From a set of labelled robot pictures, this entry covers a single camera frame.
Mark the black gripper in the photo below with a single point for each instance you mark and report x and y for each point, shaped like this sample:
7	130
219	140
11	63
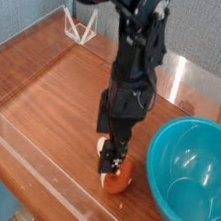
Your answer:
127	99

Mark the brown toy mushroom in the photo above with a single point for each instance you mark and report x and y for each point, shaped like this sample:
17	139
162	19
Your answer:
115	173

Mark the blue plastic bowl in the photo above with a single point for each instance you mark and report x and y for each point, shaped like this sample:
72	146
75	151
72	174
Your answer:
184	169

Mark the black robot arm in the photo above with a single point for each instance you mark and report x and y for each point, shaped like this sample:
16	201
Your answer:
142	20

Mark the clear acrylic front barrier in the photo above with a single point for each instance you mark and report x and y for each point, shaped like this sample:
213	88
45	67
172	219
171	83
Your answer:
41	183

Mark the clear acrylic barrier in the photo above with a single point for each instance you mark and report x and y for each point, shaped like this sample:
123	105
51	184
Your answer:
32	50
41	183
181	83

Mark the clear acrylic back barrier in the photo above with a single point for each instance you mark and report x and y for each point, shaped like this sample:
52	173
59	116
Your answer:
181	83

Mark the clear acrylic left barrier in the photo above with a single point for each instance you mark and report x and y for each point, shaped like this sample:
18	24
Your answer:
32	50

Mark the clear acrylic corner bracket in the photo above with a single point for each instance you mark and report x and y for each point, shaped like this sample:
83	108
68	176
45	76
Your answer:
80	33

